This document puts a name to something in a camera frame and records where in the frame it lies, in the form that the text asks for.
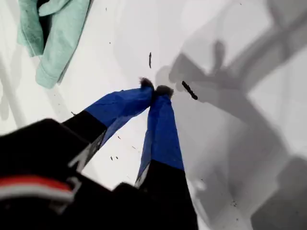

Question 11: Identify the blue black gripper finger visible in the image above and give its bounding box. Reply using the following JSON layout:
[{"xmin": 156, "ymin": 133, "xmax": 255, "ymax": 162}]
[
  {"xmin": 133, "ymin": 84, "xmax": 200, "ymax": 230},
  {"xmin": 62, "ymin": 76, "xmax": 155, "ymax": 157}
]

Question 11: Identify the pale green T-shirt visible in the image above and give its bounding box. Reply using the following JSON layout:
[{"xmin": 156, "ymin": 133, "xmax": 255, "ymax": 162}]
[{"xmin": 16, "ymin": 0, "xmax": 92, "ymax": 88}]

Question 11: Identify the red and white wire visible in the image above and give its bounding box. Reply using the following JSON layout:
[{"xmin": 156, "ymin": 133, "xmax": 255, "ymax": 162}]
[{"xmin": 0, "ymin": 176, "xmax": 74, "ymax": 201}]

